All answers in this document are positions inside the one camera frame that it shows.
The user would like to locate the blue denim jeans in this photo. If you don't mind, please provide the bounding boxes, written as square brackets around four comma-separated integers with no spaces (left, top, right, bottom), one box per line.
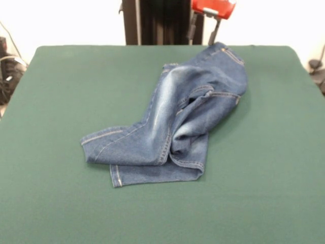
[80,42,249,189]

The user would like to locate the black equipment with cables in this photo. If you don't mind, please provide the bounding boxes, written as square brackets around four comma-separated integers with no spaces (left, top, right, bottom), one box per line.
[0,37,28,105]

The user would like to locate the dark green table cloth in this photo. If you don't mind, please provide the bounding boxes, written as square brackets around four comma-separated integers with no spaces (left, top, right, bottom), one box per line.
[0,45,325,244]

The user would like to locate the grey wheeled chair base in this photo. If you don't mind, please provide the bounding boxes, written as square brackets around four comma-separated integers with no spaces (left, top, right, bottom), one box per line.
[308,58,325,96]

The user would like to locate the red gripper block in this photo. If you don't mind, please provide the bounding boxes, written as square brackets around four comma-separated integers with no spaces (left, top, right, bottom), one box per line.
[187,0,237,46]

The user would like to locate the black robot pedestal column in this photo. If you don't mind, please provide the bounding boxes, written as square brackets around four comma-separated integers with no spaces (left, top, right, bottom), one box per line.
[119,0,205,46]

